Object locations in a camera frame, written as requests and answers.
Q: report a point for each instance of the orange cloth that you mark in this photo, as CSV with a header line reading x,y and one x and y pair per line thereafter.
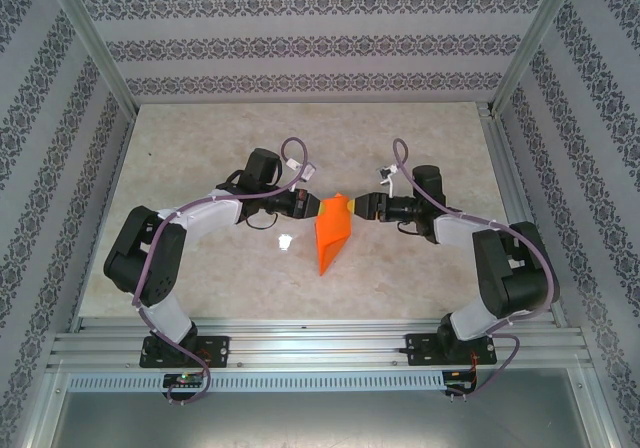
x,y
332,233

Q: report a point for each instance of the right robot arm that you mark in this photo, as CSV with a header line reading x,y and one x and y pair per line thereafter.
x,y
510,273

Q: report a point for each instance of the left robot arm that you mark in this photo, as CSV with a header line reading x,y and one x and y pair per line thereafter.
x,y
145,258

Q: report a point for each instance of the grey sheet metal panel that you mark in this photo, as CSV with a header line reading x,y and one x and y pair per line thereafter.
x,y
320,420

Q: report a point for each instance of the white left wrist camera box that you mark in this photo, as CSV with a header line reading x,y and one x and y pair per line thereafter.
x,y
308,171

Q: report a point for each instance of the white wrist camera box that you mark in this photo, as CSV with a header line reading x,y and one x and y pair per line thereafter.
x,y
387,172
308,171

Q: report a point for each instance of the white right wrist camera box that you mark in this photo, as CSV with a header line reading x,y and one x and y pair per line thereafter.
x,y
387,172

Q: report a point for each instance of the aluminium side rail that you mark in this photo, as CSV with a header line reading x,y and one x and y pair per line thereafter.
x,y
107,213
510,188

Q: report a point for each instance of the wide aluminium mounting rail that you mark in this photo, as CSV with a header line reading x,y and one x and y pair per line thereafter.
x,y
320,343

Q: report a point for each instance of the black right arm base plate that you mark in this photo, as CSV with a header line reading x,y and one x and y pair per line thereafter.
x,y
420,348

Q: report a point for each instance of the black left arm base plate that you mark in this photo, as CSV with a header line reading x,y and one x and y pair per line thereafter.
x,y
217,350

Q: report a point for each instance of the aluminium frame post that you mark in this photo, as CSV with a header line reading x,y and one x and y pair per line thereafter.
x,y
537,43
90,43

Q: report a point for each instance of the aluminium frame beam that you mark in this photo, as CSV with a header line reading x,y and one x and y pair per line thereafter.
x,y
37,408
600,408

